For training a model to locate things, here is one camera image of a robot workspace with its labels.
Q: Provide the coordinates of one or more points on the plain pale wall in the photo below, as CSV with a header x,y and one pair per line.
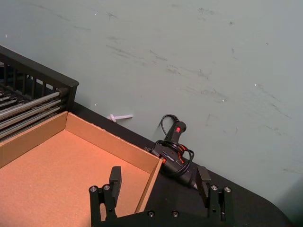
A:
x,y
165,47

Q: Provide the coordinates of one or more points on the small white three-armed plastic piece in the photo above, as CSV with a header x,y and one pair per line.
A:
x,y
123,116

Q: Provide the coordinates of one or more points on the black rack with steel bars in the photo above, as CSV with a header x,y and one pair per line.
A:
x,y
35,71

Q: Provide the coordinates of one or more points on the shallow brown cardboard tray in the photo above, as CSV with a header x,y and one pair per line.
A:
x,y
59,170

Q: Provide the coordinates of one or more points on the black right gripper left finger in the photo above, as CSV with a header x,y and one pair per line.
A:
x,y
115,179

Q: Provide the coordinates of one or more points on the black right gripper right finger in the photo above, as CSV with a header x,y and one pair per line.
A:
x,y
203,186

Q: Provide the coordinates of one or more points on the black table cloth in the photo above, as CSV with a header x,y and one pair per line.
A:
x,y
170,198

